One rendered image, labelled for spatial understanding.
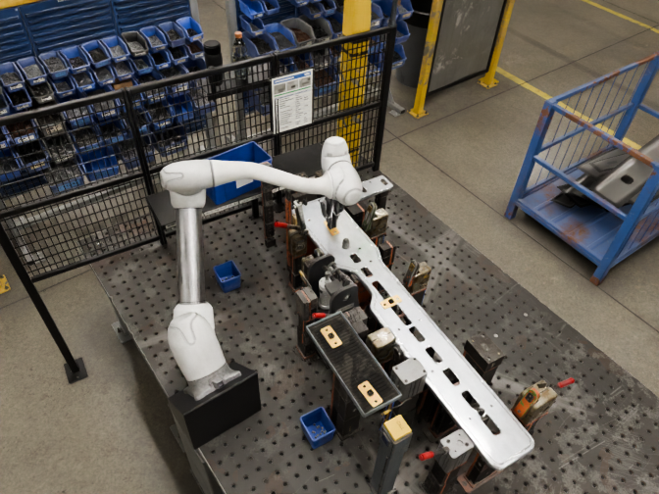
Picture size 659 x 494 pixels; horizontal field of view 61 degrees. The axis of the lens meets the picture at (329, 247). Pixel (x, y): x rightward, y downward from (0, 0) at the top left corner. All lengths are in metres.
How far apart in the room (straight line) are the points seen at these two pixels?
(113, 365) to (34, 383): 0.40
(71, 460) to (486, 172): 3.39
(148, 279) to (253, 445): 0.97
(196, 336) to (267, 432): 0.48
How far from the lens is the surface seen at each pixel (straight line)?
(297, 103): 2.69
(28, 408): 3.37
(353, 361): 1.84
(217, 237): 2.86
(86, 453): 3.14
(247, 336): 2.45
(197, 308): 2.22
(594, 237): 4.07
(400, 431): 1.74
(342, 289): 1.97
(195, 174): 2.06
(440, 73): 5.09
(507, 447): 1.98
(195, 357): 2.04
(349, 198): 2.01
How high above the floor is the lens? 2.71
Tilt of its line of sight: 46 degrees down
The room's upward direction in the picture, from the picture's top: 3 degrees clockwise
